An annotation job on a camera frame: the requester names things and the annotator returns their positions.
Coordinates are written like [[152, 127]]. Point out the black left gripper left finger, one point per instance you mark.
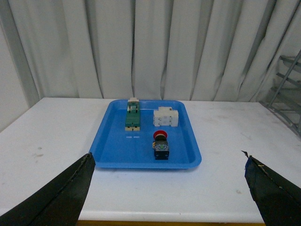
[[59, 202]]

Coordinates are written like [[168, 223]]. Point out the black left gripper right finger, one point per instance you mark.
[[278, 199]]

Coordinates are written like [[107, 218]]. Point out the red emergency stop button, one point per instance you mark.
[[160, 145]]

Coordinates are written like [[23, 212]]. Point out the blue plastic tray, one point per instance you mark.
[[114, 147]]

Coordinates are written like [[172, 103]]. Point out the white circuit breaker block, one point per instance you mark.
[[165, 116]]

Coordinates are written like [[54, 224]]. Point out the white curtain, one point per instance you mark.
[[207, 50]]

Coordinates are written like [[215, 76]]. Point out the grey wire mesh rack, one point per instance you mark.
[[285, 101]]

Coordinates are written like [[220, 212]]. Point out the green knife switch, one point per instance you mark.
[[132, 122]]

